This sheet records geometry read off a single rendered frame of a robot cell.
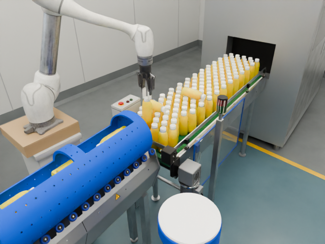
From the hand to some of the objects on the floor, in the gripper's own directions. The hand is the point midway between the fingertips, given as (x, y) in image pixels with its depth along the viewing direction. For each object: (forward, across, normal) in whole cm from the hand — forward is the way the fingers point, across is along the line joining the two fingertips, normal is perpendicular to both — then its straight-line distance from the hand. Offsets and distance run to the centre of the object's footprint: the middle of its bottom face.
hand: (146, 94), depth 178 cm
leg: (+124, -1, -24) cm, 126 cm away
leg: (+124, +13, -24) cm, 127 cm away
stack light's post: (+124, +43, +20) cm, 132 cm away
